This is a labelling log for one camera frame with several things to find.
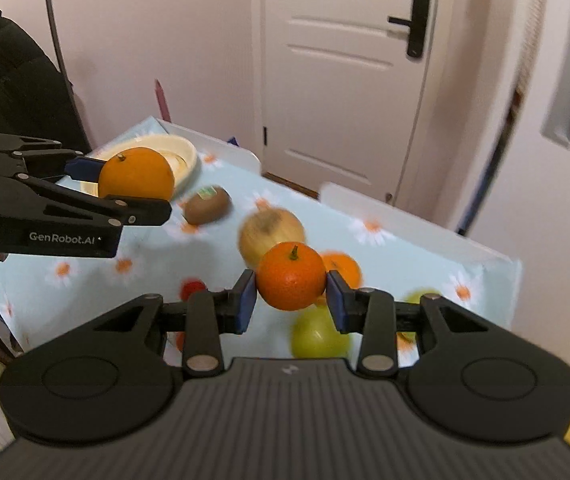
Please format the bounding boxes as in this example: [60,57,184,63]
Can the small tangerine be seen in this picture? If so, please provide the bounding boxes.
[256,242,326,311]

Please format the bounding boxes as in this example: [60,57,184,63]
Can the white chair back left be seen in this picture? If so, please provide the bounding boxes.
[158,119,261,174]

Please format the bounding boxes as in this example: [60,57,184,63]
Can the white panel door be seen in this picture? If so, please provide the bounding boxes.
[262,0,437,202]

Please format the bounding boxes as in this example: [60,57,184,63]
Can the red cherry tomato upper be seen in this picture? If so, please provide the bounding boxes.
[180,278,207,301]

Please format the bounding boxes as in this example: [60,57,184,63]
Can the large front orange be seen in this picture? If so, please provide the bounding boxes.
[97,148,174,200]

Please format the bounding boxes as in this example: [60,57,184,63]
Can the green apple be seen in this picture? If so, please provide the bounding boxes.
[397,287,444,344]
[289,306,351,359]

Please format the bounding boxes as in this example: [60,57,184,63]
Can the cream oval duck plate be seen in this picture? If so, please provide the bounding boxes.
[91,133,199,197]

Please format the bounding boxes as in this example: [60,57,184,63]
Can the white wardrobe sliding door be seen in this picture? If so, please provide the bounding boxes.
[471,0,570,364]

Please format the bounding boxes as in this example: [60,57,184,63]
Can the black clothes rack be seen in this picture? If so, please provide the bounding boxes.
[0,0,91,154]

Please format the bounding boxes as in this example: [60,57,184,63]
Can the orange behind green apple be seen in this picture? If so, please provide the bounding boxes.
[320,252,363,289]

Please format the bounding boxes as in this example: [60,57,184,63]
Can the brown kiwi with sticker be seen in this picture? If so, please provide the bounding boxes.
[183,185,232,226]

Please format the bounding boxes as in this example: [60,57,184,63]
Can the black coat on rack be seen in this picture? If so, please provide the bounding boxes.
[0,12,91,153]

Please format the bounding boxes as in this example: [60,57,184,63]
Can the large yellow-red apple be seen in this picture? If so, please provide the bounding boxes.
[237,208,307,269]

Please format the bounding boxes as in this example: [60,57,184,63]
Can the black door handle lock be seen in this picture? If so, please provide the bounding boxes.
[387,0,430,60]

